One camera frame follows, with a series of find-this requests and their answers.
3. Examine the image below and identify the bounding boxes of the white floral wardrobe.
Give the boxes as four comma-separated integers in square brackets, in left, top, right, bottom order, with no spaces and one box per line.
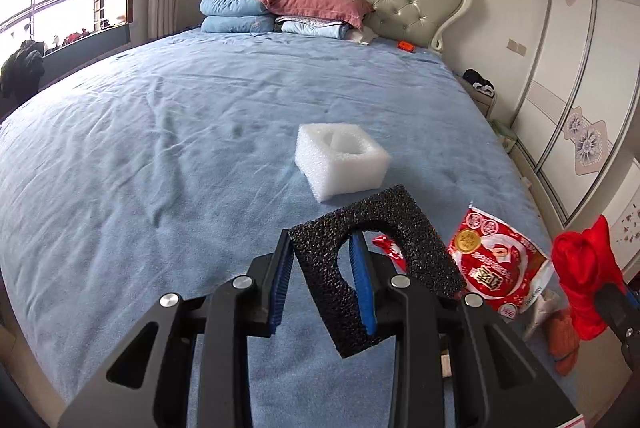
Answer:
[510,0,640,229]

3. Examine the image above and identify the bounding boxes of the translucent plastic bag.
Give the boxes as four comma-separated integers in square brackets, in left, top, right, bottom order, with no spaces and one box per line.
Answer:
[522,288,566,340]

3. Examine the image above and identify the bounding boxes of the dark window seat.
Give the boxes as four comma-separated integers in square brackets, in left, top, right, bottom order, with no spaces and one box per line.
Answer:
[0,23,133,119]

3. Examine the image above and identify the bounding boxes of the small red wrapper piece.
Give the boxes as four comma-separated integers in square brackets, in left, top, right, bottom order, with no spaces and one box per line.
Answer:
[371,233,408,274]

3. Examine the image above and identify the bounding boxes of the bright red cloth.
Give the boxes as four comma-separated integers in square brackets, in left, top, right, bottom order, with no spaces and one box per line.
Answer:
[551,215,626,341]

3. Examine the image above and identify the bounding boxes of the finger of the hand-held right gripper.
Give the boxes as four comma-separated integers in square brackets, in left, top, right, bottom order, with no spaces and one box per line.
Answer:
[595,281,640,374]

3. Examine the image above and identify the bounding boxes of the red snack bag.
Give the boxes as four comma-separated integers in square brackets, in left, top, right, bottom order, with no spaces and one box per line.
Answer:
[446,203,555,321]

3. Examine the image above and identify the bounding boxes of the black foam piece with cutout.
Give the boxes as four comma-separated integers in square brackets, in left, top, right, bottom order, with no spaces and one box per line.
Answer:
[288,184,467,359]

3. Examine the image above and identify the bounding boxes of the dark clothing pile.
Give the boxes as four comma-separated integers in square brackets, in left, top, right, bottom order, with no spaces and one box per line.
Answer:
[462,69,496,92]

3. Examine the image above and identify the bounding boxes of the folded blue quilt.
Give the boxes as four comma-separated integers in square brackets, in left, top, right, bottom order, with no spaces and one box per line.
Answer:
[200,15,276,34]

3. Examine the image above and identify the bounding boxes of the folded patterned blanket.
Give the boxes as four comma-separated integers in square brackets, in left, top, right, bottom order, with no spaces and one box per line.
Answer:
[275,16,351,40]

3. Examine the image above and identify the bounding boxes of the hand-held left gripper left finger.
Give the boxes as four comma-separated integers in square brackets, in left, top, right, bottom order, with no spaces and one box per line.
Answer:
[57,228,296,428]

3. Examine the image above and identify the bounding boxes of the blue folded pillows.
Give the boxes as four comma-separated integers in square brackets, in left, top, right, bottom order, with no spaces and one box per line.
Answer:
[200,0,273,17]

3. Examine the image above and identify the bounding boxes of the orange knit item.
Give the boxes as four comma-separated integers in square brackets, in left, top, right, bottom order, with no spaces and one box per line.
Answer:
[545,311,581,376]

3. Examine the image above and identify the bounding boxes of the white foam block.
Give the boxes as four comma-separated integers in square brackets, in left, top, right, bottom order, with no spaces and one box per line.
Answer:
[295,123,391,203]

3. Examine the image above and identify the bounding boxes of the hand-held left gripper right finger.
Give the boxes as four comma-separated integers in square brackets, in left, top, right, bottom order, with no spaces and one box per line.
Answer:
[350,231,583,428]

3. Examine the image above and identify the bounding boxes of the grey nightstand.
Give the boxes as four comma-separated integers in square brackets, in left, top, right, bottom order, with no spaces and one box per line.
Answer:
[457,78,499,119]

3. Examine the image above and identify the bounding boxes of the dark jacket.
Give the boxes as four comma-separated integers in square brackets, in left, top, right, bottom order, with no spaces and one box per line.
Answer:
[0,39,46,97]

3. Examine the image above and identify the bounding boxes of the bed with blue sheet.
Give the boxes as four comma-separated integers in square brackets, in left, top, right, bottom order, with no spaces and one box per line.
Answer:
[0,28,556,428]

